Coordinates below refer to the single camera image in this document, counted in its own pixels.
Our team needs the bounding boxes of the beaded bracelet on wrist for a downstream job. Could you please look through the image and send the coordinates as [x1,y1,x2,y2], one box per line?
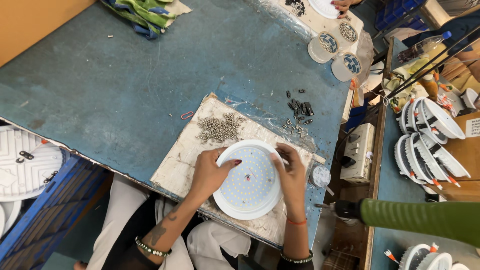
[134,235,173,259]
[280,250,314,265]

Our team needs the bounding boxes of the clear plastic sheet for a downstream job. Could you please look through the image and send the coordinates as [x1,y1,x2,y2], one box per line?
[224,95,318,151]

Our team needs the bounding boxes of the blue plastic crate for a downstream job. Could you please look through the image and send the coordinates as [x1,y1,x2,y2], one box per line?
[0,154,114,264]

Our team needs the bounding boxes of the yellow cloth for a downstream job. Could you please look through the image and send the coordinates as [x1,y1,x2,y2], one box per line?
[382,57,433,114]

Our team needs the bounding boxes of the heap of dark small parts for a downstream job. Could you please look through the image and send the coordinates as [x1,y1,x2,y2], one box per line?
[284,0,306,18]

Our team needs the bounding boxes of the cream electrical socket box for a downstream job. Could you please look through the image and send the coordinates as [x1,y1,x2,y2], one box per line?
[340,122,376,185]

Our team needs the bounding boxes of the green and blue cloth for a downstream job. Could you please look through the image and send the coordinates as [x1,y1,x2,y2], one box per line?
[99,0,192,40]

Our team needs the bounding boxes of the rows of white downlight housings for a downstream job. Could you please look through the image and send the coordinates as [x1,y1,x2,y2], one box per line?
[393,96,472,190]

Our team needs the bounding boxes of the worn cardboard work board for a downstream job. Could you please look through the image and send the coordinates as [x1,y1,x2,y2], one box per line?
[150,92,326,248]

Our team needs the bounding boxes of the white lamp back plates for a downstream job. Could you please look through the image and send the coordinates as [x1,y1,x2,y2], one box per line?
[0,125,67,235]

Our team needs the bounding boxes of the blue crate with grid sides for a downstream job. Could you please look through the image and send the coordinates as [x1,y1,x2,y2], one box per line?
[374,0,429,32]

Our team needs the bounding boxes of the downlights with orange wire tips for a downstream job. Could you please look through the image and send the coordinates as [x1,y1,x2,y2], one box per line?
[383,242,471,270]

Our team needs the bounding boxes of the person's right hand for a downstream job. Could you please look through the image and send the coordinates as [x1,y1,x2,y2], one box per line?
[269,142,308,223]

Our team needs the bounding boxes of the person's left hand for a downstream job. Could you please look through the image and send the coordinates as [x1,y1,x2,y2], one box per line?
[187,147,243,205]

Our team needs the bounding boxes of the brown cardboard carton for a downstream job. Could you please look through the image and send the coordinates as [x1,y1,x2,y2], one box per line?
[435,112,480,192]

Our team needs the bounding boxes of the beaded bracelet on right wrist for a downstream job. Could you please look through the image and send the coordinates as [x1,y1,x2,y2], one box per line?
[280,250,314,265]

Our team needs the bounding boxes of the green electric screwdriver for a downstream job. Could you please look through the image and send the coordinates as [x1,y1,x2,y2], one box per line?
[314,198,480,248]

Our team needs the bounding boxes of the white round LED panel light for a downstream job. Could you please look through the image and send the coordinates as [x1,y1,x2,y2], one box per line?
[212,139,285,221]

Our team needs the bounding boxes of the small white plastic cup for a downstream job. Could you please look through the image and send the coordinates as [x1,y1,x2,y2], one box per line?
[309,164,335,196]

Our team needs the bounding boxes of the clear plastic bottle blue cap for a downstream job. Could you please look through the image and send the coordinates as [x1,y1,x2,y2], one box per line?
[397,31,453,64]

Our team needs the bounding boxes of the pale work board with plastic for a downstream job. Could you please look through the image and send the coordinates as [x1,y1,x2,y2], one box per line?
[255,0,365,47]

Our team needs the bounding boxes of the small scatter of silver screws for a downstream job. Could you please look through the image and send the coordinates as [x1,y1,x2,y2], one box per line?
[281,119,308,138]

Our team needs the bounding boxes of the person's white trousers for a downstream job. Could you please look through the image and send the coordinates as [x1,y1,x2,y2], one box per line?
[73,173,252,270]

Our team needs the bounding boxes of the pile of black metal clips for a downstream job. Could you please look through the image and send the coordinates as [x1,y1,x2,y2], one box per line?
[285,89,315,125]

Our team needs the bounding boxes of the beaded bracelet on left wrist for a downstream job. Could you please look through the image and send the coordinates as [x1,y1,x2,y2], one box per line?
[134,235,173,259]

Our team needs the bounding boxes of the black metal rods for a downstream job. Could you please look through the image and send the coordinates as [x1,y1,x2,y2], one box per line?
[385,25,480,100]

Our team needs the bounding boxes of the white round lamp housing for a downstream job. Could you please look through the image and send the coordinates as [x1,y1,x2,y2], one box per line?
[307,0,342,20]

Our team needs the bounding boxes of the brown cardboard panel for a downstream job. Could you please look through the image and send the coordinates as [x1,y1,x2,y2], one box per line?
[0,0,99,69]

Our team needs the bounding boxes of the pile of silver screws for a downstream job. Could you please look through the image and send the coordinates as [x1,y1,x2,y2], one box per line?
[195,112,248,145]

